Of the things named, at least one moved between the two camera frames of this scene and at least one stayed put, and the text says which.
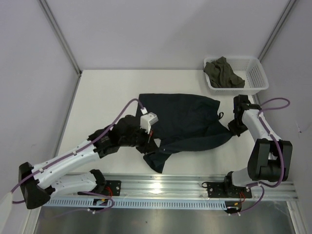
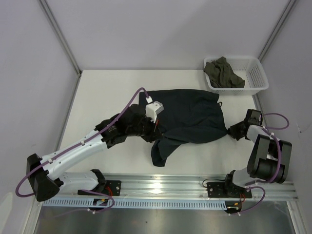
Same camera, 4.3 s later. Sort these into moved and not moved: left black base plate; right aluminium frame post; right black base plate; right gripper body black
Moved: right gripper body black
Not moved: left black base plate; right aluminium frame post; right black base plate
